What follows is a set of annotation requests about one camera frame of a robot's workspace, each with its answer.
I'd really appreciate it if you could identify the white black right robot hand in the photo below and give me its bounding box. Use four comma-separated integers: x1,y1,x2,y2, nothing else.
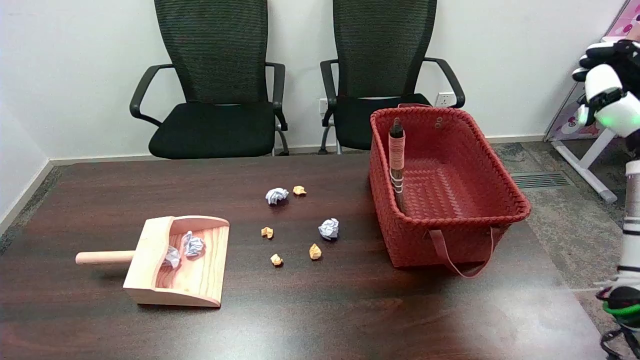
571,40,640,138

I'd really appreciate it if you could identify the red woven basket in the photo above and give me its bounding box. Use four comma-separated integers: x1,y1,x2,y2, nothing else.
369,104,532,279

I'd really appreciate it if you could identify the small brown broom red handle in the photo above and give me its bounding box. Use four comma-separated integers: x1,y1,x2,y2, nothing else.
388,118,406,213

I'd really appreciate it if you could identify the pink owl print panel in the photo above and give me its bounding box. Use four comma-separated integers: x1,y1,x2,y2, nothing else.
544,0,640,142

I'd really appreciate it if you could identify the metal floor vent grille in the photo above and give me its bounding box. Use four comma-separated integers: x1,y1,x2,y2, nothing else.
510,171,573,190

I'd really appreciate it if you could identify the black mesh office chair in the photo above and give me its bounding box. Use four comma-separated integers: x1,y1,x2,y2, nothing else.
129,0,290,160
319,0,466,155

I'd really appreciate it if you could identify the wooden dustpan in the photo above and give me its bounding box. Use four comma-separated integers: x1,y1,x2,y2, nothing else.
75,215,231,308

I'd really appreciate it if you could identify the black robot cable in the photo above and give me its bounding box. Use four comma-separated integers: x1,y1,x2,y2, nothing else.
599,327,640,360

